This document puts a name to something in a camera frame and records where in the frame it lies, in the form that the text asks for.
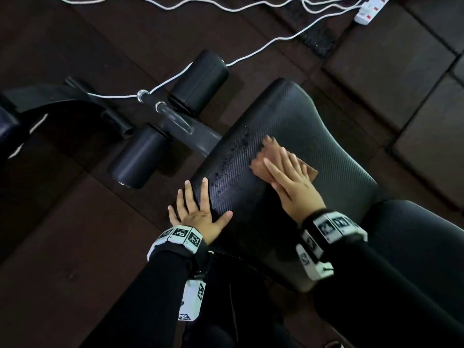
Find person's left hand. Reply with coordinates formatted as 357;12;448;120
168;177;233;246

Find person's right hand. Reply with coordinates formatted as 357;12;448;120
263;146;327;225

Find orange cleaning cloth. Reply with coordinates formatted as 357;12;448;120
249;136;319;185

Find person's left forearm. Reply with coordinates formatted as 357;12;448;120
80;246;208;348

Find person's right forearm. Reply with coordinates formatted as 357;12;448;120
312;238;464;348

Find black textured bench seat pad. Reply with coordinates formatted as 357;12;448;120
190;78;382;294

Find black foam roller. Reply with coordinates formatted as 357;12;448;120
169;49;230;115
108;124;172;190

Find person's black trousers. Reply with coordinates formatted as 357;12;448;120
181;250;303;348

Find black bench base foot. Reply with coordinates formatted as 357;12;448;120
0;77;135;161

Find white power strip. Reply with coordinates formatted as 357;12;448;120
353;0;394;26

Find left wrist marker band camera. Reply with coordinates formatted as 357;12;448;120
147;225;208;322

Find wrist marker band camera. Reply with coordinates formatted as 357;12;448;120
295;209;368;282
147;225;208;322

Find right wrist marker band camera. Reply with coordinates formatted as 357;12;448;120
295;209;368;282

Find grey metal bench frame bar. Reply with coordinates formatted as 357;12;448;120
137;90;223;157

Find long white cable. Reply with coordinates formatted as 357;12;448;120
87;1;367;100

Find wavy white cable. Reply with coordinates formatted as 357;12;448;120
51;0;365;14

